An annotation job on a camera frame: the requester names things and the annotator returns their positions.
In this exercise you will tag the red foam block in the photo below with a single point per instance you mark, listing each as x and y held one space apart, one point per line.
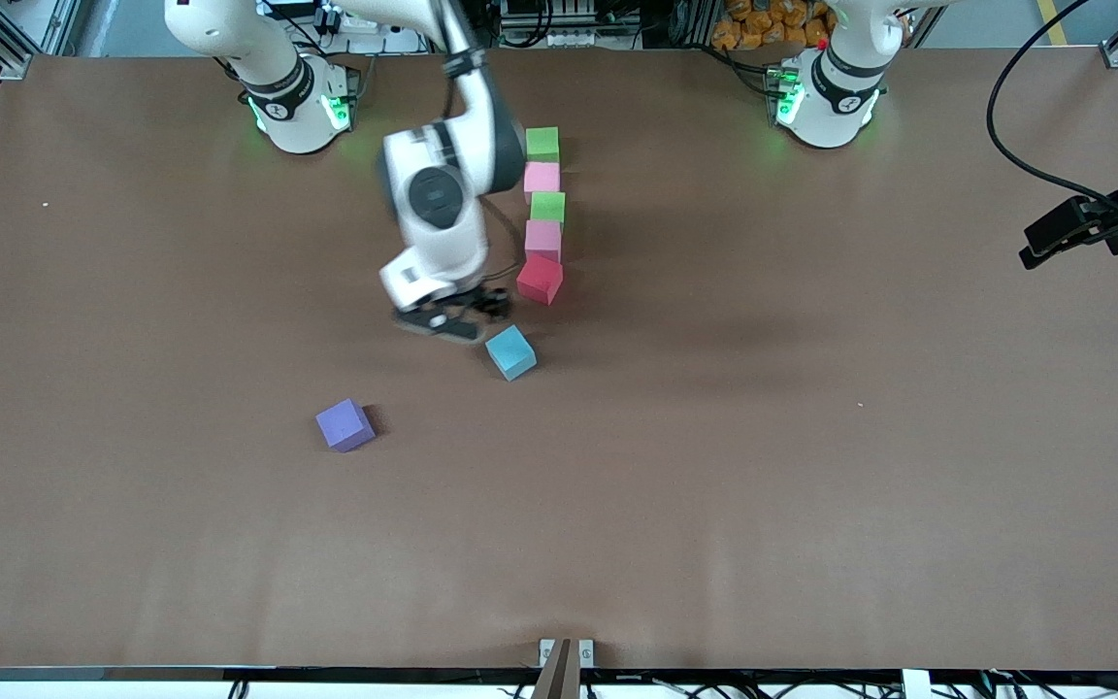
540 279

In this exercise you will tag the pink foam block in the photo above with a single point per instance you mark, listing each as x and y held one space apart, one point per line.
542 239
541 179

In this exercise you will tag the green foam block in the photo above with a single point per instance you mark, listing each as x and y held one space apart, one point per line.
547 206
542 144

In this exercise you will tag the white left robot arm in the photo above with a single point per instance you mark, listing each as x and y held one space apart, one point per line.
826 107

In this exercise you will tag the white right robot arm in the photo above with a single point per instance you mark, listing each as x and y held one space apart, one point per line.
438 204

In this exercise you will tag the blue foam block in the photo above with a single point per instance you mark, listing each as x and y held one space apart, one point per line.
510 351

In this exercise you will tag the purple foam block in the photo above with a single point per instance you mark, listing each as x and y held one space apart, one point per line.
345 424

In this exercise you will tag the white power strip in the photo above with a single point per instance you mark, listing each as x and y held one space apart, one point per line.
360 17

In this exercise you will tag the pile of orange objects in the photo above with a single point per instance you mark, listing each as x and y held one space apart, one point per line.
763 24

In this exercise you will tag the metal table edge bracket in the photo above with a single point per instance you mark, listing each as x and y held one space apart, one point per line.
546 649

